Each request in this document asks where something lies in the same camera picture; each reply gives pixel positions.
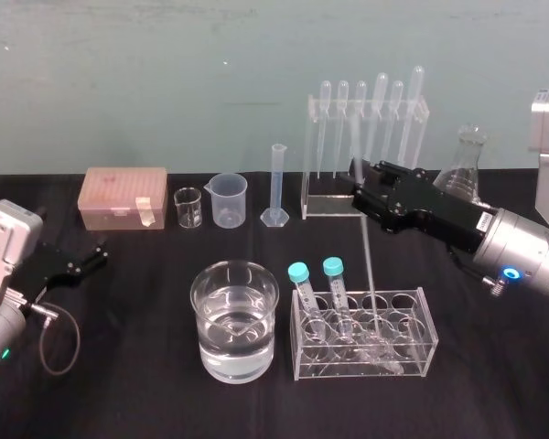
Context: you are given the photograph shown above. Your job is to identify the thin dark gripper cable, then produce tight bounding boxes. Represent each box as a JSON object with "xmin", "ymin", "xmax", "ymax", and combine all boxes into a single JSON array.
[
  {"xmin": 447, "ymin": 245, "xmax": 505, "ymax": 298},
  {"xmin": 26, "ymin": 301, "xmax": 82, "ymax": 377}
]

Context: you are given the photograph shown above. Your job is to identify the teal capped plastic tube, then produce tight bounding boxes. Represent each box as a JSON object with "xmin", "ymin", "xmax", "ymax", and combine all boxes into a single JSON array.
[
  {"xmin": 321, "ymin": 256, "xmax": 354, "ymax": 343},
  {"xmin": 287, "ymin": 261, "xmax": 325, "ymax": 343}
]

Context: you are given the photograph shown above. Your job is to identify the pink translucent pipette tip box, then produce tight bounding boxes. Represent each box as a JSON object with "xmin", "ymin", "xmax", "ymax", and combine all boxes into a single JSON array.
[{"xmin": 77, "ymin": 166, "xmax": 169, "ymax": 231}]

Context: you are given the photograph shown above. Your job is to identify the clear glass thermometer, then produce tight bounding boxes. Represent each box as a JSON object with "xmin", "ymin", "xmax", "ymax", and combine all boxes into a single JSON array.
[{"xmin": 350, "ymin": 113, "xmax": 404, "ymax": 374}]

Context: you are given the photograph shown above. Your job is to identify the short clear plastic pipette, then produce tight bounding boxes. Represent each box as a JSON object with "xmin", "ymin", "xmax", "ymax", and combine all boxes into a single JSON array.
[
  {"xmin": 315, "ymin": 80, "xmax": 333, "ymax": 180},
  {"xmin": 332, "ymin": 80, "xmax": 350, "ymax": 178},
  {"xmin": 383, "ymin": 80, "xmax": 404, "ymax": 165},
  {"xmin": 350, "ymin": 80, "xmax": 368, "ymax": 159}
]

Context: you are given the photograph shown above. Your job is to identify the thin dark right gripper cable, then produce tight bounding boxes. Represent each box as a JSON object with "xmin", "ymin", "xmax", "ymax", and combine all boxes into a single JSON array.
[{"xmin": 447, "ymin": 245, "xmax": 505, "ymax": 298}]

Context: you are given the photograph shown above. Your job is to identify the thin dark left gripper cable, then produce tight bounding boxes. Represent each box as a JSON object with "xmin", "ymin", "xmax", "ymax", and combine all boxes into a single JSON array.
[{"xmin": 26, "ymin": 301, "xmax": 82, "ymax": 377}]

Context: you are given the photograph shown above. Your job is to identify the beige tape strip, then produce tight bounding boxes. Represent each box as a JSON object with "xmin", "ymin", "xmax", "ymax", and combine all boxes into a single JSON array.
[{"xmin": 134, "ymin": 196, "xmax": 157, "ymax": 228}]

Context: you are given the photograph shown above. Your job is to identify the large glass beaker with water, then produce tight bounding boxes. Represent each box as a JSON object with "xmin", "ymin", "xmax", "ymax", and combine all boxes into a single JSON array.
[{"xmin": 189, "ymin": 260, "xmax": 282, "ymax": 383}]

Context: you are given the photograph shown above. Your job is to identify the long clear plastic pipette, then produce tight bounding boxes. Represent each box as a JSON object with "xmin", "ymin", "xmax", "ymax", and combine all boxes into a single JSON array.
[
  {"xmin": 400, "ymin": 65, "xmax": 426, "ymax": 169},
  {"xmin": 364, "ymin": 71, "xmax": 390, "ymax": 161}
]

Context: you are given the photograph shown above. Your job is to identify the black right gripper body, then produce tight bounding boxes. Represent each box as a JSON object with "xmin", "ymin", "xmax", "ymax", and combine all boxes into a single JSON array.
[{"xmin": 393, "ymin": 168, "xmax": 501, "ymax": 256}]

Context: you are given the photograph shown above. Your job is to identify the plastic graduated cylinder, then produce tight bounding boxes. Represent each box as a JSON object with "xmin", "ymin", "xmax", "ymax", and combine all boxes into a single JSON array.
[{"xmin": 260, "ymin": 143, "xmax": 291, "ymax": 228}]

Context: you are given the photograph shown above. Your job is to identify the small empty glass beaker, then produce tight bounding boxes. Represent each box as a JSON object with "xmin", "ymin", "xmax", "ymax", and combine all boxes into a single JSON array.
[{"xmin": 173, "ymin": 187, "xmax": 204, "ymax": 229}]

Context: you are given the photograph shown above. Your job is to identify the clear acrylic pipette stand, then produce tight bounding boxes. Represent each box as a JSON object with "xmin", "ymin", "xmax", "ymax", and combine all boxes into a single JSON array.
[{"xmin": 301, "ymin": 92, "xmax": 430, "ymax": 221}]

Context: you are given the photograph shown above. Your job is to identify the black table cloth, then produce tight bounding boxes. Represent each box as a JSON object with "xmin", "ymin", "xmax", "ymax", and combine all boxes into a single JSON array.
[{"xmin": 0, "ymin": 169, "xmax": 549, "ymax": 439}]

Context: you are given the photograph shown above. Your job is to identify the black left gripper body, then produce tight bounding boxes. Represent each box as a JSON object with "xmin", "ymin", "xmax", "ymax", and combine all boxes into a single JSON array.
[{"xmin": 12, "ymin": 241, "xmax": 82, "ymax": 306}]

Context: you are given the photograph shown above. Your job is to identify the clear glass conical flask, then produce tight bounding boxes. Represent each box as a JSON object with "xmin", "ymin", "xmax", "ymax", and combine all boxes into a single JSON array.
[{"xmin": 432, "ymin": 124, "xmax": 485, "ymax": 208}]

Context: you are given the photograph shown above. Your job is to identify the clear acrylic test tube rack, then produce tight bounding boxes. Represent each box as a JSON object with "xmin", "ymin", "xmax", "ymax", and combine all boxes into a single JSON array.
[{"xmin": 291, "ymin": 286, "xmax": 440, "ymax": 383}]

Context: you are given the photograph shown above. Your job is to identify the translucent plastic measuring cup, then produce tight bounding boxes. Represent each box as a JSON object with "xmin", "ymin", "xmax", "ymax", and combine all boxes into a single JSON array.
[{"xmin": 203, "ymin": 173, "xmax": 250, "ymax": 229}]

